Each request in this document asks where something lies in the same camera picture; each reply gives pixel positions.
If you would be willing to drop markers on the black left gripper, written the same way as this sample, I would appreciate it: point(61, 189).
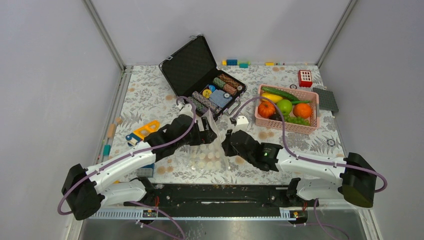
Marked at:
point(203, 137)

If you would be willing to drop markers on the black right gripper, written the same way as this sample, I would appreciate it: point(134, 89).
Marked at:
point(226, 145)

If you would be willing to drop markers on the clear zip top bag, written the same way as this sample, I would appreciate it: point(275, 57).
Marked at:
point(208, 157)

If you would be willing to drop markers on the pink plastic basket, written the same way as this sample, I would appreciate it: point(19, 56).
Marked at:
point(302, 95)

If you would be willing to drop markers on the orange toy pumpkin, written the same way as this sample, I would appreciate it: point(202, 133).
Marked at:
point(266, 109)

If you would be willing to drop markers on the yellow toy mango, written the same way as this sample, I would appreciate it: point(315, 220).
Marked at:
point(272, 97)

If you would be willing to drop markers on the green toy apple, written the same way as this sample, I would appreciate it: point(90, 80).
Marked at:
point(285, 106)

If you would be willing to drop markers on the green toy cucumber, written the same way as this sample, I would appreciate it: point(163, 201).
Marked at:
point(279, 92)

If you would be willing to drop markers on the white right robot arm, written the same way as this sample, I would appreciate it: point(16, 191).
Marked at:
point(350, 178)

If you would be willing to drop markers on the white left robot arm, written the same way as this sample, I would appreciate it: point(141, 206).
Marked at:
point(86, 190)

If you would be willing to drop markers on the green purple poker chip row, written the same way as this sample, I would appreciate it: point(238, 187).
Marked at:
point(200, 108)

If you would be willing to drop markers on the blue playing card deck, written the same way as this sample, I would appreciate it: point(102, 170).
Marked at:
point(220, 98)

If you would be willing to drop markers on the yellow big blind button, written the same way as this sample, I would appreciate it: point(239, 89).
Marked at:
point(207, 93)

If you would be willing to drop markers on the dark purple toy plum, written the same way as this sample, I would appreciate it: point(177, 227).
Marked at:
point(276, 117)

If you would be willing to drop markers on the green brown poker chip row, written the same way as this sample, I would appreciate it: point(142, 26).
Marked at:
point(228, 84)

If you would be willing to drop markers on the black poker chip case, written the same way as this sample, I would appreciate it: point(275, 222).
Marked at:
point(193, 68)

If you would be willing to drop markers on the blue grey toy block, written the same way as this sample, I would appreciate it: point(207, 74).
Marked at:
point(146, 171)

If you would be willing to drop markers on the green toy grape bunch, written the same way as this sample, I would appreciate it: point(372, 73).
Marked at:
point(296, 120)

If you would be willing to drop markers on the green toy chili pepper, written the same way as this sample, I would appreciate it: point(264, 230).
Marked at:
point(300, 102)

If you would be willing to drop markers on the orange toy tangerine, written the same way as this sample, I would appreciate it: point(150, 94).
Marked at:
point(302, 110)

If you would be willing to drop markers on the blue yellow block row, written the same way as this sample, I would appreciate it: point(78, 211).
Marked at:
point(235, 62)

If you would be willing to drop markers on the wooden toy block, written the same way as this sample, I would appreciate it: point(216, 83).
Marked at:
point(111, 131)

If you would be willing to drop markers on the red toy block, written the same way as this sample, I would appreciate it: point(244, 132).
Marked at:
point(305, 78)

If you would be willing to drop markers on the teal toy block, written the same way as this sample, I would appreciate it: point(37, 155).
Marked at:
point(106, 150)

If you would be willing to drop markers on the grey building baseplate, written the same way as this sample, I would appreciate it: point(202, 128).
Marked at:
point(327, 100)

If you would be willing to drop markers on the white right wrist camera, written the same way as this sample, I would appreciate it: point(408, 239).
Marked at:
point(240, 123)

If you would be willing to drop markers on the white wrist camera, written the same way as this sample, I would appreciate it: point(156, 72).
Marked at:
point(186, 109)
point(240, 123)

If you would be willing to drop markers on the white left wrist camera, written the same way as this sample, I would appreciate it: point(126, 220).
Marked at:
point(186, 109)

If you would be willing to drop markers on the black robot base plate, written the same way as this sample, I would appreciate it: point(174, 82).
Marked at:
point(216, 200)

